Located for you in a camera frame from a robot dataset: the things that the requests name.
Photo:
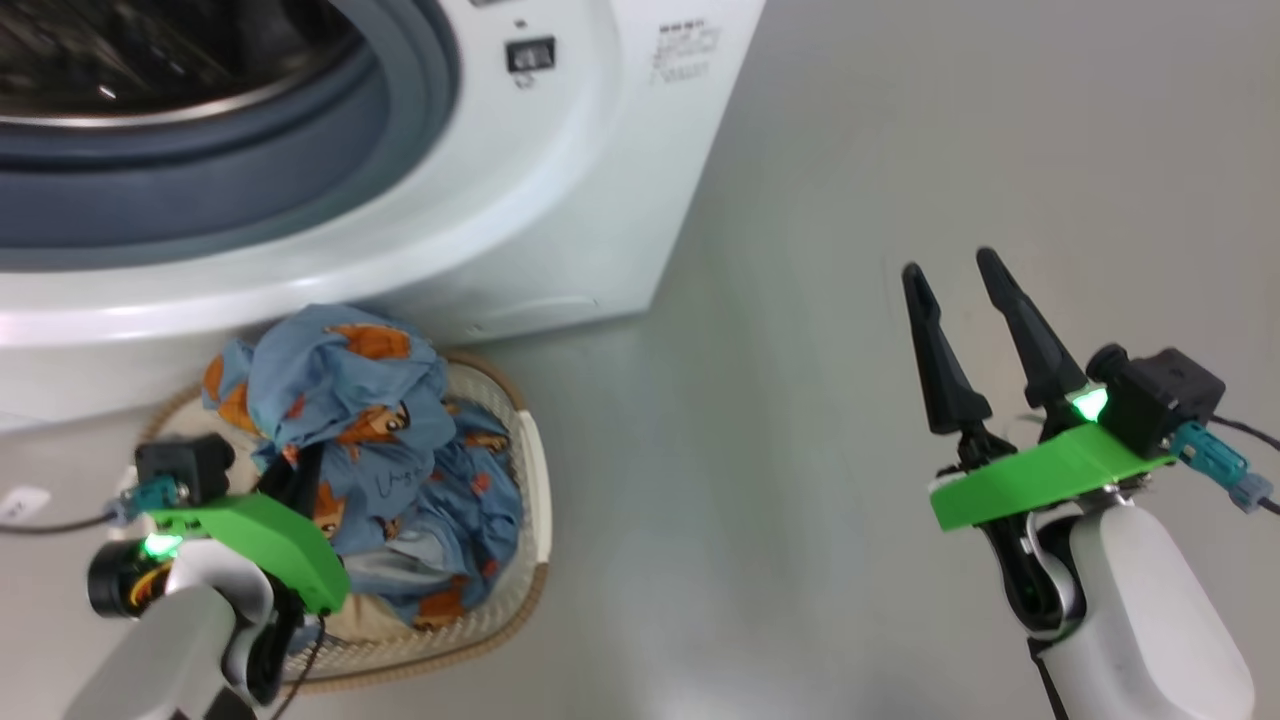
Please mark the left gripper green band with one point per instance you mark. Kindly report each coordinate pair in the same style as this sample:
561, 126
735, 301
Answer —
280, 540

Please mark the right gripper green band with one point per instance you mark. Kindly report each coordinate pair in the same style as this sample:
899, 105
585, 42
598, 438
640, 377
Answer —
1050, 475

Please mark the blue cartoon print garment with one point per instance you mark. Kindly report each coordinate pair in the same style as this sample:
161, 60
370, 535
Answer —
340, 380

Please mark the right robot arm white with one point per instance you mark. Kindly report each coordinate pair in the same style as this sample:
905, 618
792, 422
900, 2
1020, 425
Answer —
1150, 600

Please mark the cream perforated laundry basket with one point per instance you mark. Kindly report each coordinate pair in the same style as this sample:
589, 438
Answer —
525, 480

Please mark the grey rubber door gasket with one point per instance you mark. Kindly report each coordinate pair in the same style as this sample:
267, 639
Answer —
300, 170

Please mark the white front-load washing machine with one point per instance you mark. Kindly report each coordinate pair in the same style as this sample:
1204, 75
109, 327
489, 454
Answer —
560, 200

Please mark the black door latch socket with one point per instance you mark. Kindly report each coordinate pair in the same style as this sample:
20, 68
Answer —
530, 55

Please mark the small white tag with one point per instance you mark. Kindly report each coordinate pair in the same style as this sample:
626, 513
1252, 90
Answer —
22, 503

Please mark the perforated steel drum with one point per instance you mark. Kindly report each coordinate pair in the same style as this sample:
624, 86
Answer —
150, 50

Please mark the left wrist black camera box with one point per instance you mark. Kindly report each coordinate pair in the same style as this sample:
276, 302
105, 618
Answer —
185, 465

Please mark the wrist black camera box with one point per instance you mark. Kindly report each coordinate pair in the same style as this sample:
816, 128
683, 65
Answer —
185, 465
1165, 395

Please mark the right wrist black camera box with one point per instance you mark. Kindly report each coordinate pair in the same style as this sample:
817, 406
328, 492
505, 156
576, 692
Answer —
1165, 395

